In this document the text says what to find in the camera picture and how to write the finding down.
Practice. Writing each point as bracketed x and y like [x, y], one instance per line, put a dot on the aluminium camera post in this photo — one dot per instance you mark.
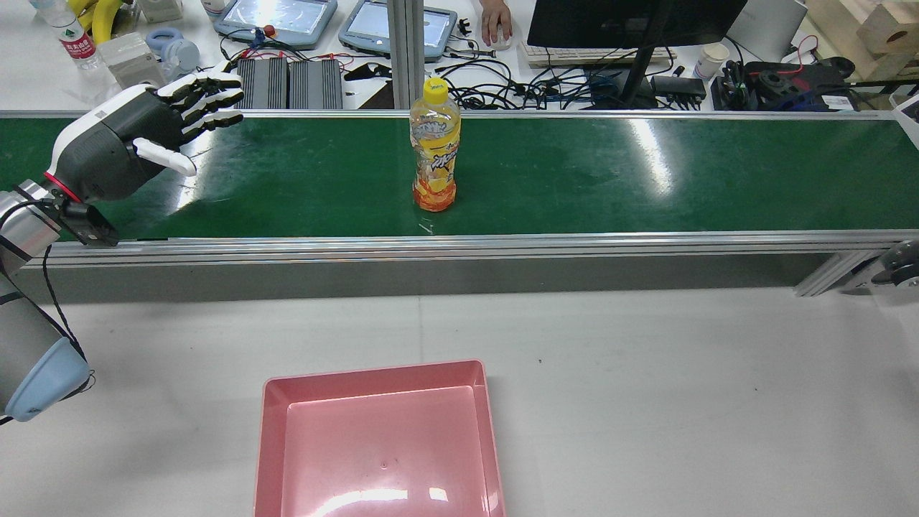
[406, 54]

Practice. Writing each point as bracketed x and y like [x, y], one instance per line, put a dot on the white paper cup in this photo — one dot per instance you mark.
[711, 61]

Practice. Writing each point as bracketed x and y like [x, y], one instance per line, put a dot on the black metal bracket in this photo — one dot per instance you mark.
[366, 71]

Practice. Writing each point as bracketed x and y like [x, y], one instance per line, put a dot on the light wooden block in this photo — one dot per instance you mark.
[890, 32]

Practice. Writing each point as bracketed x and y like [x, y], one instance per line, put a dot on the light blue headphones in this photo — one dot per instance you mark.
[183, 50]

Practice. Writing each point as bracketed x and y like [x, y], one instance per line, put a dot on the small white box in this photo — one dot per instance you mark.
[159, 8]

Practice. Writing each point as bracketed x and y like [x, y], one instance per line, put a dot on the clear water bottle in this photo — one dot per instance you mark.
[47, 7]

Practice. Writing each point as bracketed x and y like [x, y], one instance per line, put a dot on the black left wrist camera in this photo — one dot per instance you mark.
[90, 224]

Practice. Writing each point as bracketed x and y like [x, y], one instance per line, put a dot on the black computer monitor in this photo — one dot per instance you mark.
[632, 21]

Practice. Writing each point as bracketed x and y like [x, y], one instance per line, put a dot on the green conveyor belt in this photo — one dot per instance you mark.
[574, 172]

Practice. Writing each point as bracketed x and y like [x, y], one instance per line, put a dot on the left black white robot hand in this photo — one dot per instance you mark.
[100, 147]

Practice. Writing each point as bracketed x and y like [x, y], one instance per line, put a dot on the grey blue teach pendant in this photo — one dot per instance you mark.
[276, 18]
[438, 29]

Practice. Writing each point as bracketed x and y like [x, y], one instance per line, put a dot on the water bottle red label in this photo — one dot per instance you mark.
[75, 43]

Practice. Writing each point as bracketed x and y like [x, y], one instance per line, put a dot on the white computer mouse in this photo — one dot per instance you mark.
[500, 47]

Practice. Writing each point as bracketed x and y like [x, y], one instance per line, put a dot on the black machine part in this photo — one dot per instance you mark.
[790, 86]

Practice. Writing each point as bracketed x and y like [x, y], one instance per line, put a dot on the clear plastic box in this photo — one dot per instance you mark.
[133, 61]

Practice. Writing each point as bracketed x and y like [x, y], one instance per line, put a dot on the silver laptop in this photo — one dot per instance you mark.
[772, 29]

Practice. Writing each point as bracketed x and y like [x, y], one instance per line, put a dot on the yellow banana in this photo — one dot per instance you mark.
[104, 14]

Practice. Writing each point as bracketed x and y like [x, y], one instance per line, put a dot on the bystander bare hand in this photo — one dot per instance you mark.
[497, 21]

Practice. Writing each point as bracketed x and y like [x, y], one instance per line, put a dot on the white keyboard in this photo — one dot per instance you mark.
[596, 55]

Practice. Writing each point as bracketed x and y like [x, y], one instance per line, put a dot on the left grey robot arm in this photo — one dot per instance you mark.
[21, 345]

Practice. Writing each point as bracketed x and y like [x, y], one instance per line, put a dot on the pink plastic basket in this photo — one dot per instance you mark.
[380, 445]

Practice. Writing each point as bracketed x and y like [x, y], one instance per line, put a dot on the black round part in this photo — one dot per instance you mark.
[840, 67]

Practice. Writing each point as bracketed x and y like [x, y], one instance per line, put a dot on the orange juice bottle yellow cap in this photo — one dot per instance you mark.
[434, 151]

